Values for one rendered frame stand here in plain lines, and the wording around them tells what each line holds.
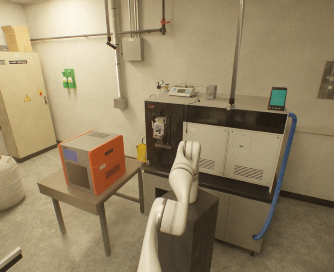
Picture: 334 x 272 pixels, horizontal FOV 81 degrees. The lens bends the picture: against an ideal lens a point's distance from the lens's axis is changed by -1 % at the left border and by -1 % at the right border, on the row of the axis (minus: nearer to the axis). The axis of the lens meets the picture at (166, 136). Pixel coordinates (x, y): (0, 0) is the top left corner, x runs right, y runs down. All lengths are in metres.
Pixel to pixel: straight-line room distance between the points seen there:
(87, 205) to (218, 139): 1.24
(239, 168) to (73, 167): 1.42
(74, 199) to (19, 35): 3.28
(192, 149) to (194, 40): 2.14
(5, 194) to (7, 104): 1.68
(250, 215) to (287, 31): 1.99
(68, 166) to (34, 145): 2.73
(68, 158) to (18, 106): 2.62
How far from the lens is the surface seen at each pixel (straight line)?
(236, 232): 2.15
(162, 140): 1.86
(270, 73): 2.75
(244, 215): 2.00
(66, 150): 1.86
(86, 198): 1.86
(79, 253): 2.43
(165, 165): 2.08
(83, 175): 1.84
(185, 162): 0.78
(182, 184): 0.69
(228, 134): 1.71
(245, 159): 1.79
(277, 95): 1.70
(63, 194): 2.02
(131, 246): 2.35
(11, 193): 3.25
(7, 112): 4.30
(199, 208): 1.06
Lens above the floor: 1.79
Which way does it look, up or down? 21 degrees down
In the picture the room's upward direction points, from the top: straight up
